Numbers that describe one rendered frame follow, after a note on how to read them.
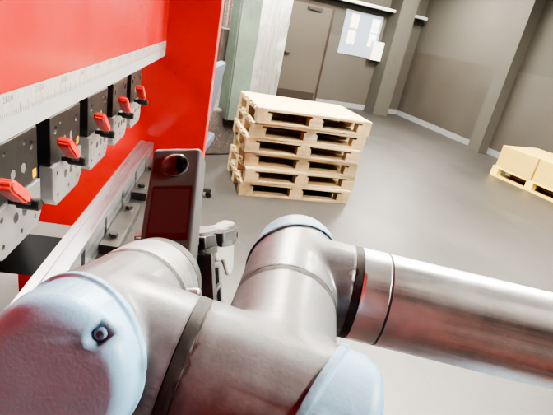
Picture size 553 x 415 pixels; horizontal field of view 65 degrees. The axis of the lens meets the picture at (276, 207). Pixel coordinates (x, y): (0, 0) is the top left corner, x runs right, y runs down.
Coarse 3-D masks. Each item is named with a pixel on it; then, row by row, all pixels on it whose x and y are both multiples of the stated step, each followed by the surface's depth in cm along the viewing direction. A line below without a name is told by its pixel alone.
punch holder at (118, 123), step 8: (120, 80) 114; (112, 88) 108; (120, 88) 115; (112, 96) 109; (112, 104) 110; (112, 112) 111; (112, 120) 111; (120, 120) 119; (112, 128) 112; (120, 128) 120; (120, 136) 122; (112, 144) 115
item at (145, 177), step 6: (144, 174) 174; (150, 174) 176; (138, 180) 167; (144, 180) 168; (132, 192) 157; (138, 192) 157; (144, 192) 158; (132, 198) 158; (138, 198) 158; (144, 198) 158
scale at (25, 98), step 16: (144, 48) 140; (160, 48) 171; (96, 64) 92; (112, 64) 105; (128, 64) 121; (48, 80) 69; (64, 80) 76; (80, 80) 84; (0, 96) 55; (16, 96) 59; (32, 96) 64; (48, 96) 70; (0, 112) 56; (16, 112) 60
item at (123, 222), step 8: (136, 208) 145; (120, 216) 138; (128, 216) 139; (136, 216) 142; (112, 224) 132; (120, 224) 133; (128, 224) 134; (120, 232) 128; (128, 232) 133; (104, 240) 122; (112, 240) 123; (120, 240) 124; (104, 248) 121; (112, 248) 121
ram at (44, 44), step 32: (0, 0) 52; (32, 0) 60; (64, 0) 71; (96, 0) 87; (128, 0) 112; (160, 0) 157; (0, 32) 53; (32, 32) 61; (64, 32) 73; (96, 32) 90; (128, 32) 116; (160, 32) 166; (0, 64) 54; (32, 64) 63; (64, 64) 75; (64, 96) 77; (0, 128) 56
